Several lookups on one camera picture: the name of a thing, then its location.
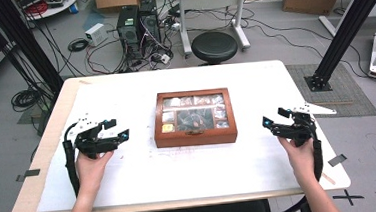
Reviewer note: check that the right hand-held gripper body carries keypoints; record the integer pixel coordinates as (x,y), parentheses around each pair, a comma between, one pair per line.
(301,129)

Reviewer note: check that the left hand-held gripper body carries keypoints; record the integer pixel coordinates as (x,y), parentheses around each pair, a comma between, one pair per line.
(93,142)

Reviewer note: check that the wooden tea box with glass lid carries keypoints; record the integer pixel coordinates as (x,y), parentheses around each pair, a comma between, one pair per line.
(195,139)

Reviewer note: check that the person's left hand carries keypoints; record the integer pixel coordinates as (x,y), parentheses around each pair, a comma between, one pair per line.
(88,173)

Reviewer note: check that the person's right hand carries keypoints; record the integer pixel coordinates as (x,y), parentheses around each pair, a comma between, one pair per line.
(301,161)

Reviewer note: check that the pile of yellow label tea bags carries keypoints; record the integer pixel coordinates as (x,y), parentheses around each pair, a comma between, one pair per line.
(168,128)

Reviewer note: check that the pile of clear wrapped tea packets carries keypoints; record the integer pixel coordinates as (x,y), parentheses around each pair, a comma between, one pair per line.
(217,99)
(220,111)
(202,100)
(222,124)
(186,101)

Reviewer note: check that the dark tape strip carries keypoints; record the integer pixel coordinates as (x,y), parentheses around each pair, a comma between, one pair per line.
(337,159)
(28,174)

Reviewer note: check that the pile of white tea bags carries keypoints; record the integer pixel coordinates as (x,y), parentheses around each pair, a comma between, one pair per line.
(172,102)
(168,116)

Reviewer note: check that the grey floor mat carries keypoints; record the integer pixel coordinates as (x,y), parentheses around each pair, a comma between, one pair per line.
(349,94)

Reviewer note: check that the pile of dark tea bags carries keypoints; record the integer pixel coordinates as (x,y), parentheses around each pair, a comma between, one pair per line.
(195,119)

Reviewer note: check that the white box device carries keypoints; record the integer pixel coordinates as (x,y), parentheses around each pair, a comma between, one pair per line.
(96,34)

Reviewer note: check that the black round stool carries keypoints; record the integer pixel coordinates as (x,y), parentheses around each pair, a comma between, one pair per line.
(214,46)

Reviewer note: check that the black metal stand with base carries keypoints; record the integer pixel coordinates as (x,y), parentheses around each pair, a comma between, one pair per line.
(351,27)

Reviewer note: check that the slim black computer tower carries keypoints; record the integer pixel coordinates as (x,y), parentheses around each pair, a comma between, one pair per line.
(150,21)

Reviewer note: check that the round white table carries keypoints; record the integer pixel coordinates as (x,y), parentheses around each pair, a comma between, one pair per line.
(55,10)

